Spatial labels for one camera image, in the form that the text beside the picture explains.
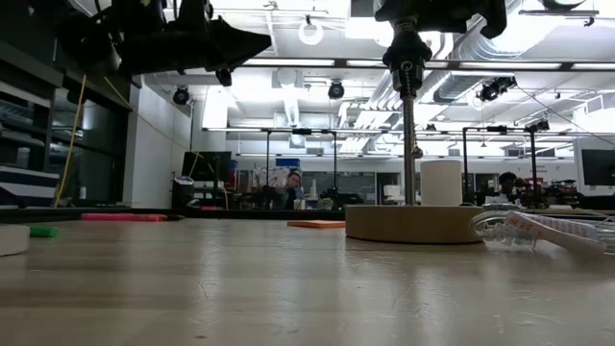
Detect white cylinder roll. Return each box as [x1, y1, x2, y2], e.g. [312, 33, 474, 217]
[420, 160, 463, 208]

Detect black desktop device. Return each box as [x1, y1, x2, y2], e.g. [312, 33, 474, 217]
[171, 175, 196, 212]

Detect black background rig frame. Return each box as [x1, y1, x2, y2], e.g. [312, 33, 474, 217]
[462, 125, 538, 206]
[266, 127, 337, 203]

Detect green marker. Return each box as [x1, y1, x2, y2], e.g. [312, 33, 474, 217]
[28, 225, 61, 238]

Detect black computer monitor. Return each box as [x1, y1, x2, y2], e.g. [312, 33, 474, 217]
[181, 151, 233, 183]
[574, 136, 615, 198]

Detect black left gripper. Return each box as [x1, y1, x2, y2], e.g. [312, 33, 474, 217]
[112, 0, 273, 76]

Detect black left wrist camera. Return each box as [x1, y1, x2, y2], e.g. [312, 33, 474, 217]
[214, 66, 234, 88]

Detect wooden base table lamp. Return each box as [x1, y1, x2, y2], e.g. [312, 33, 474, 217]
[344, 33, 485, 245]

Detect pink foam strip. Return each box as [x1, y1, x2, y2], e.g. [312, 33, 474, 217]
[80, 212, 168, 223]

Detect white ceiling ring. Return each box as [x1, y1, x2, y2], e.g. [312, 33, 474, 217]
[297, 19, 325, 47]

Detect dark shelving unit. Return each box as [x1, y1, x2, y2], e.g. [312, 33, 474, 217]
[0, 40, 131, 209]

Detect black aluminium table frame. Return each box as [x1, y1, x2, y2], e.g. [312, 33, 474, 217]
[0, 205, 615, 233]

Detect yellow hanging cable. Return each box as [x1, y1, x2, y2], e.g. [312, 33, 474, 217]
[53, 71, 230, 209]

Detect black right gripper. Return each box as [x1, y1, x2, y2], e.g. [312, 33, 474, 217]
[374, 0, 508, 39]

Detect clear bundled power cord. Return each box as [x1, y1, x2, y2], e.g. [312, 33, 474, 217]
[469, 204, 615, 257]

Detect person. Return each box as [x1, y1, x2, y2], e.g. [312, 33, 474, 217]
[276, 171, 305, 210]
[494, 171, 520, 206]

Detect orange sticky note pad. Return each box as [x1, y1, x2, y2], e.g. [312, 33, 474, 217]
[286, 219, 347, 229]

